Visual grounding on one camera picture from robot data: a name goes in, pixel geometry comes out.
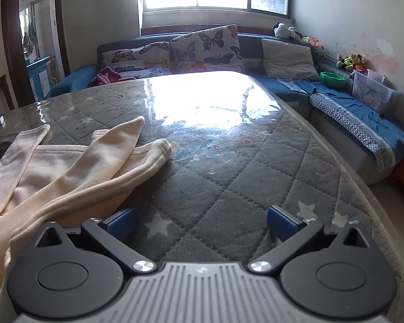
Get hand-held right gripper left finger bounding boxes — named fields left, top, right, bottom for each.
left=34, top=207, right=157, bottom=275

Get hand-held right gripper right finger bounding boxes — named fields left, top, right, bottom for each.
left=249, top=205, right=372, bottom=273

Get cream cotton garment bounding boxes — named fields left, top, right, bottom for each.
left=0, top=116, right=173, bottom=323

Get hanging clothes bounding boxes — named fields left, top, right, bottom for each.
left=23, top=22, right=35, bottom=54

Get grey patterned sofa cover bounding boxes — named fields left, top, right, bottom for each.
left=277, top=78, right=396, bottom=173

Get blue towel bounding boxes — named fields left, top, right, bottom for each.
left=296, top=77, right=404, bottom=149

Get magenta cloth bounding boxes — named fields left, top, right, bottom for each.
left=89, top=66, right=135, bottom=87

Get green plastic bowl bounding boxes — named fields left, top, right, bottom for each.
left=320, top=72, right=347, bottom=88

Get clear plastic storage box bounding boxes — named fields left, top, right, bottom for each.
left=352, top=69, right=403, bottom=115

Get grey pillow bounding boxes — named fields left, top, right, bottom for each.
left=261, top=38, right=320, bottom=80

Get low butterfly print pillow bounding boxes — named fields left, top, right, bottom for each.
left=101, top=40, right=172, bottom=78

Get blue cabinet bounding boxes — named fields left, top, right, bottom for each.
left=27, top=57, right=53, bottom=100

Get blue corner sofa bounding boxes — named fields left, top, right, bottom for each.
left=47, top=23, right=404, bottom=185

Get brown and green plush toys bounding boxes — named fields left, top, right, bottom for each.
left=336, top=53, right=369, bottom=72

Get colourful plush toy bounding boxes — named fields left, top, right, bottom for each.
left=301, top=35, right=325, bottom=52

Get large butterfly print pillow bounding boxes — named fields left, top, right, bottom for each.
left=170, top=24, right=245, bottom=74

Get black and white plush toy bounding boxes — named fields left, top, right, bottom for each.
left=273, top=23, right=304, bottom=43

